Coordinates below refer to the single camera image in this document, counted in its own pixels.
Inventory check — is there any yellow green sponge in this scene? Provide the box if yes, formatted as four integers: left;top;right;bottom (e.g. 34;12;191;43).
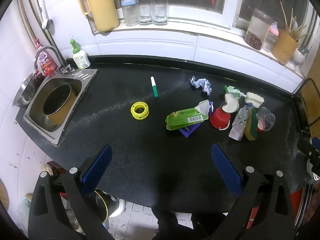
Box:
244;107;258;141

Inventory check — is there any clear plastic cup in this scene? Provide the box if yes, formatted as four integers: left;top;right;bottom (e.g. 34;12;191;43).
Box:
257;107;276;132

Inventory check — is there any red plastic cup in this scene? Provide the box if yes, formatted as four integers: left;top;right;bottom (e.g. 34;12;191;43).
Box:
210;107;231;131

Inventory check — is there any purple foil wrapper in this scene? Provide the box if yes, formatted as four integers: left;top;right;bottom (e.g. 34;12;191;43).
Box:
178;122;202;138

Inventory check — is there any green snack wrapper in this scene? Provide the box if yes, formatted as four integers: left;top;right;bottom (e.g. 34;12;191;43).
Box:
165;100;210;131

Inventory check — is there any yellow tape ring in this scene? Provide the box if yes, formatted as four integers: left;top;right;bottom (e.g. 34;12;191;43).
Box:
130;101;150;120

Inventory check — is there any blue white paper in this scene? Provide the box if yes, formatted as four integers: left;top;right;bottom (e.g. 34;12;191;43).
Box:
189;76;212;96

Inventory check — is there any green white marker pen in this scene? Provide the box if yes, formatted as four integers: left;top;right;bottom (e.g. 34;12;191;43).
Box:
150;76;159;98

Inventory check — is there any green carton box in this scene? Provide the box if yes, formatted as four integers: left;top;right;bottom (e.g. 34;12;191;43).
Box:
223;86;246;98

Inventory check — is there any steel sink basin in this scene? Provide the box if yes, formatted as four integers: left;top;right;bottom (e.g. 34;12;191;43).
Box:
23;69;98;146

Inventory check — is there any gold pot in sink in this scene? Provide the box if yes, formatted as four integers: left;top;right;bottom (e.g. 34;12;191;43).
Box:
43;83;76;125

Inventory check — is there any white foam chunk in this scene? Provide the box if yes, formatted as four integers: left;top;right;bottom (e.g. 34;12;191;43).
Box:
245;92;265;108

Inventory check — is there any steel bowl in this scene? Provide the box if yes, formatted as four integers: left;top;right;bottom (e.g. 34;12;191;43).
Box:
12;73;44;108

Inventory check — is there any chrome faucet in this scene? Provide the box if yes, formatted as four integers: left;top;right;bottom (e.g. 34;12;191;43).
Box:
34;46;75;76

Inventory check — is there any red detergent pouch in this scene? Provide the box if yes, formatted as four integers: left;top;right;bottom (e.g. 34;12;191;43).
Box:
34;50;57;76

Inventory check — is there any green cap soap bottle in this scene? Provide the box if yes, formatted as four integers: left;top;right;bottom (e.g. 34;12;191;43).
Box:
70;39;91;69

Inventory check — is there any bamboo utensil holder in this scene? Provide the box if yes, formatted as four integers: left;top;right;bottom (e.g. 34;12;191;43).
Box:
271;30;298;65

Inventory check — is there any pink cap baby bottle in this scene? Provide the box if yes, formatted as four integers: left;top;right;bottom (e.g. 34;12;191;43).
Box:
263;22;279;53

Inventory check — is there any glass jar with beans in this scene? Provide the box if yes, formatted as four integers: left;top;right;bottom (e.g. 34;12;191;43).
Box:
244;9;273;50

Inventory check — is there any tan thermos jug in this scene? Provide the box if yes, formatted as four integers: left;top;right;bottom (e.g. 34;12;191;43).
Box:
78;0;119;33

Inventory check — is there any blue cap baby bottle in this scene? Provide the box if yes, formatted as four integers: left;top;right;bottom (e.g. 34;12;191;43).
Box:
121;0;138;27

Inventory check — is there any clear glass tumbler left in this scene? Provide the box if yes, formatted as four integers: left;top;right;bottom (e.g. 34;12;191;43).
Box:
137;0;153;25

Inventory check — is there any clear glass tumbler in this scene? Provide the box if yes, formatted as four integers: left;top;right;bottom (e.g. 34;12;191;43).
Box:
153;0;168;25
137;0;153;25

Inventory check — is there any clear glass tumbler right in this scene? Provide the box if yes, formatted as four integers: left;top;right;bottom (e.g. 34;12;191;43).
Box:
153;0;168;25

